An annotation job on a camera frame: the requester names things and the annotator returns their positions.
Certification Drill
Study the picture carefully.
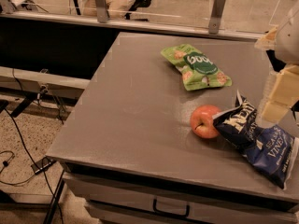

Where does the right metal bracket post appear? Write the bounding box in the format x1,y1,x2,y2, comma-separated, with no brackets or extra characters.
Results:
208,0,226,35

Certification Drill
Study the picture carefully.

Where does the grey metal rail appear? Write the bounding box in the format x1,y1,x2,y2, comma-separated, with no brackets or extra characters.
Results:
0,66,90,99

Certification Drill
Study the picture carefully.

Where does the blue chip bag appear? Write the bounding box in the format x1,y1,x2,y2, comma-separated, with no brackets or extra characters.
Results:
213,92,298,189

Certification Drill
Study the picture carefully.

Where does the grey drawer with black handle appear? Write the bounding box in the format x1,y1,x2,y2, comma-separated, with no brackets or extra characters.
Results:
64,173,298,224

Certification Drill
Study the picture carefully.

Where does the black floor cable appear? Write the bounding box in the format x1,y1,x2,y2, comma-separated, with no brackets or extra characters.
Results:
0,107,64,224

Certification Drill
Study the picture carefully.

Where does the green rice chip bag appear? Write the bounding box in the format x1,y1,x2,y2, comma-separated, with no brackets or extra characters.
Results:
161,44,232,91

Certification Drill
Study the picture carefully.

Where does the seated person in beige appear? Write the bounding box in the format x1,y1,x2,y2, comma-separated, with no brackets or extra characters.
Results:
83,0,135,19

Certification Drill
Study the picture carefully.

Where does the left metal bracket post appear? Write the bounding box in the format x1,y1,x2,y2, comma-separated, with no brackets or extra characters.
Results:
95,0,109,23

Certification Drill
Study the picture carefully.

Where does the metal bracket post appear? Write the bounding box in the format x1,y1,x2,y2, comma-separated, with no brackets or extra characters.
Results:
208,0,226,35
95,0,109,23

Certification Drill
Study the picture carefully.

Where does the black table leg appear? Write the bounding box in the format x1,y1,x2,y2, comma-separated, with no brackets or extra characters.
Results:
43,173,64,224

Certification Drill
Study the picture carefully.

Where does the red apple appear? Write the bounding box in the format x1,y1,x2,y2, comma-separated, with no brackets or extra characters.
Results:
190,105,221,139

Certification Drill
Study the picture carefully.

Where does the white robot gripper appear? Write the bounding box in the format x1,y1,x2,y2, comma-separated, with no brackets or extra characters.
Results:
254,1,299,123

